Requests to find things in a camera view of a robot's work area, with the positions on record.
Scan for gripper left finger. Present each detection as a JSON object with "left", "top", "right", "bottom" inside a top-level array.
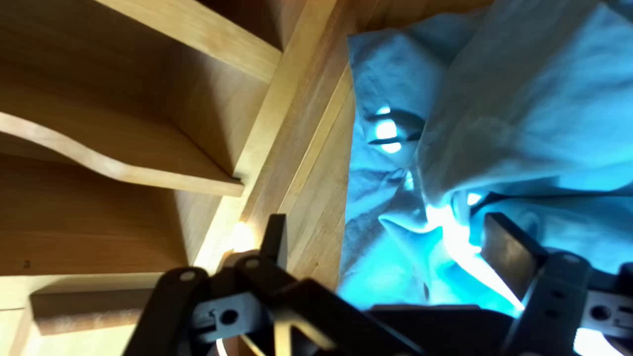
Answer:
[{"left": 123, "top": 214, "right": 421, "bottom": 356}]

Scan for wooden shelf unit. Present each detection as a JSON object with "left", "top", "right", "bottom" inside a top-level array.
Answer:
[{"left": 0, "top": 0, "right": 386, "bottom": 356}]

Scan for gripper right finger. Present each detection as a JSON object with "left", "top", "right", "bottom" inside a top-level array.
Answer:
[{"left": 480, "top": 213, "right": 633, "bottom": 356}]

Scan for light blue towel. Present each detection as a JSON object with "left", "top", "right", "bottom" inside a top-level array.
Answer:
[{"left": 336, "top": 0, "right": 633, "bottom": 356}]

